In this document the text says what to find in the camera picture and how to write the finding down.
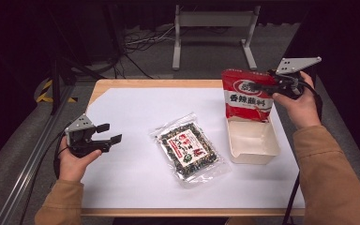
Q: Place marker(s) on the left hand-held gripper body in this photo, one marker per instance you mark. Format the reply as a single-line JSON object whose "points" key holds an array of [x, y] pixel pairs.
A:
{"points": [[79, 134]]}

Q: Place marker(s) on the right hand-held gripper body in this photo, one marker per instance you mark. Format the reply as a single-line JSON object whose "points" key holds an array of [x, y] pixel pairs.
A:
{"points": [[289, 82]]}

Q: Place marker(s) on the red seasoning packet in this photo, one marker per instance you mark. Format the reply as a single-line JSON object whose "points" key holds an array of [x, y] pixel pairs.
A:
{"points": [[247, 100]]}

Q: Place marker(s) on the beige paper box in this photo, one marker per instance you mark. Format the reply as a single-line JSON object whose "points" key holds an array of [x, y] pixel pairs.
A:
{"points": [[253, 143]]}

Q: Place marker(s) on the person's right hand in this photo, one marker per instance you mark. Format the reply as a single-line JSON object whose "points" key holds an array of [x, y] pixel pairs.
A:
{"points": [[300, 109]]}

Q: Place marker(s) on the person's left hand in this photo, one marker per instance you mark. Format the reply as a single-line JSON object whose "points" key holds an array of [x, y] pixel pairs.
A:
{"points": [[75, 165]]}

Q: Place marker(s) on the yellow and black floor tape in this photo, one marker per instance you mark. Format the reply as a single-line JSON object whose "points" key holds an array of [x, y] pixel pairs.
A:
{"points": [[48, 93]]}

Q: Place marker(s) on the black tripod stand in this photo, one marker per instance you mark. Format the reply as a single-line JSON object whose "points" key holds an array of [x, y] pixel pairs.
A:
{"points": [[59, 72]]}

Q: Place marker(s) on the clear seaweed sprinkle packet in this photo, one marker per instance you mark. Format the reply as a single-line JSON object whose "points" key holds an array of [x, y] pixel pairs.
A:
{"points": [[189, 150]]}

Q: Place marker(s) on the white metal stand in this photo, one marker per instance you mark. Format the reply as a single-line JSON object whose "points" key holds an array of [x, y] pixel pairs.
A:
{"points": [[214, 18]]}

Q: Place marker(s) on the aluminium rail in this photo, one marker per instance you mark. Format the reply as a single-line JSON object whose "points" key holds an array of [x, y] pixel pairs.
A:
{"points": [[28, 165]]}

